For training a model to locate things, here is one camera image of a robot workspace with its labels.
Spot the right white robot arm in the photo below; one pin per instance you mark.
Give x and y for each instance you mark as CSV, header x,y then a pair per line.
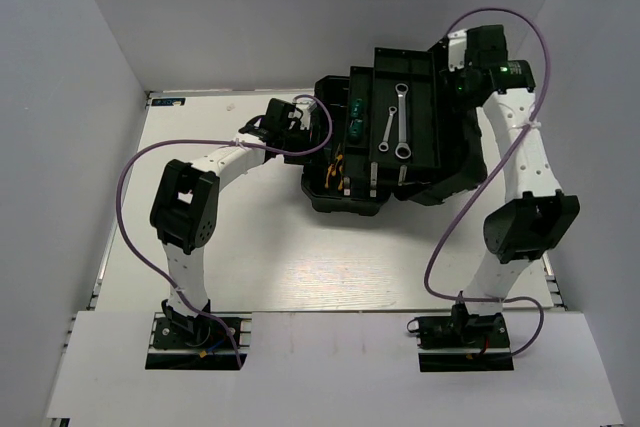
x,y
536,212

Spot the blue label sticker left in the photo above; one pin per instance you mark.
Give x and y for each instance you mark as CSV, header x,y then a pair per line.
x,y
168,102

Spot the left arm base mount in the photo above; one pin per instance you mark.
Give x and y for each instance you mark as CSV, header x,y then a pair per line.
x,y
173,349

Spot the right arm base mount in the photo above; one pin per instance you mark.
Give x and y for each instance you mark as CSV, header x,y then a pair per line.
x,y
449,344

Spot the black plastic toolbox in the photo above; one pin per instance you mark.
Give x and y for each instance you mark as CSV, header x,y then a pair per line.
x,y
447,156

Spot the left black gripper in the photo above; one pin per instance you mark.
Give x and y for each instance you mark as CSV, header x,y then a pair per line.
x,y
304,130

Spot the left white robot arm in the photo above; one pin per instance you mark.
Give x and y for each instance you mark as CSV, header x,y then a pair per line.
x,y
184,211

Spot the green stubby screwdriver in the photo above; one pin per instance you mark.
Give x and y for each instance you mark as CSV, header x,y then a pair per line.
x,y
356,108
355,131

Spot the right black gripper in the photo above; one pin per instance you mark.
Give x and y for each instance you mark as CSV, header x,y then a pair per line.
x,y
446,78

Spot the large silver ratchet wrench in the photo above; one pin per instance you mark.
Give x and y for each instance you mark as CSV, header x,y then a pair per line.
x,y
402,150

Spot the small silver combination wrench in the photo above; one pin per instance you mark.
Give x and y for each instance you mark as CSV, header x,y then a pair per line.
x,y
383,145

